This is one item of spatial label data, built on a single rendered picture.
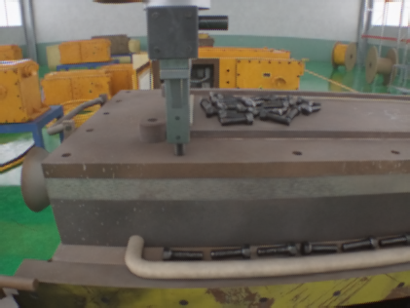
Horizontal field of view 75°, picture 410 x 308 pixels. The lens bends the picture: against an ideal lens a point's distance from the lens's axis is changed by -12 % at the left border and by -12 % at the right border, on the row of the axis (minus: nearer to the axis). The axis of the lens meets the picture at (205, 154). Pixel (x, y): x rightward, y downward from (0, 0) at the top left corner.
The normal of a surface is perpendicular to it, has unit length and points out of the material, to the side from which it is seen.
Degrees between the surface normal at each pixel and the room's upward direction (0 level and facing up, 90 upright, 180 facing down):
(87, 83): 90
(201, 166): 90
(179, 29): 90
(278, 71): 90
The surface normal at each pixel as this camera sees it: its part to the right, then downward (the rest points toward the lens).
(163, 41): 0.03, 0.40
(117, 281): 0.00, -0.92
